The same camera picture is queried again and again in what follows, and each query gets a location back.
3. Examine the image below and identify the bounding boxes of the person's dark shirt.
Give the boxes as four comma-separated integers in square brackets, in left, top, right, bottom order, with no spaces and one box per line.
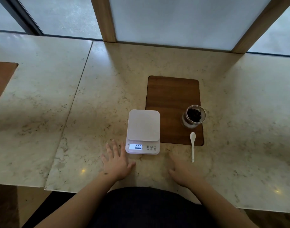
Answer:
[87,187,219,228]

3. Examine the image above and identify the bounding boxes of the dark coffee beans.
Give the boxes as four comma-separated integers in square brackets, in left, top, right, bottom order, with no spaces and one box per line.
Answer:
[187,108,202,123]

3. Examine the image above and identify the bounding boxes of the dark metal window frame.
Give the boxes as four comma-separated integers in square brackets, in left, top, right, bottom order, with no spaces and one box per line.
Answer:
[0,0,44,36]

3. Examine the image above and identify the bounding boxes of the brown wooden board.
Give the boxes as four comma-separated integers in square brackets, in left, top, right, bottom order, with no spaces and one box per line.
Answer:
[145,76,204,146]
[0,61,19,109]

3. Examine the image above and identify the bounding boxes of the person's right forearm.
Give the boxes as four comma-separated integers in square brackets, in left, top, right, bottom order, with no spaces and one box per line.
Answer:
[185,181,258,228]

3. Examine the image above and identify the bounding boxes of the white plastic spoon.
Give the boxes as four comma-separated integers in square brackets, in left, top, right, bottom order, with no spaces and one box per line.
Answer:
[190,132,197,163]

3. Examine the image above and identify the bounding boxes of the person's left hand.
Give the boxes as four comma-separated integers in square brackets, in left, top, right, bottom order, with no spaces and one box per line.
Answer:
[101,139,136,181]

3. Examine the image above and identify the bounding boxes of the person's right hand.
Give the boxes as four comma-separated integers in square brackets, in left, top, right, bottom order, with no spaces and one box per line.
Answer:
[168,153,205,188]

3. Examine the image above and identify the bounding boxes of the person's left forearm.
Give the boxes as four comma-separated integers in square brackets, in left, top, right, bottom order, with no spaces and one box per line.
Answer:
[35,173,120,228]

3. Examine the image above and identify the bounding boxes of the white digital kitchen scale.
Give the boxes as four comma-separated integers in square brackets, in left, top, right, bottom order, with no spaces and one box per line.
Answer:
[125,109,160,155]

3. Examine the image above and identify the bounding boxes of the light wooden window post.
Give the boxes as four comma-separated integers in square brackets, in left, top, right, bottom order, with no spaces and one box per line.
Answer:
[231,0,290,54]
[90,0,117,43]

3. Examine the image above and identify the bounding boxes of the clear glass jar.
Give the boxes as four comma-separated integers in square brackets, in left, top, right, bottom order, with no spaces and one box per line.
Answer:
[182,105,207,129]

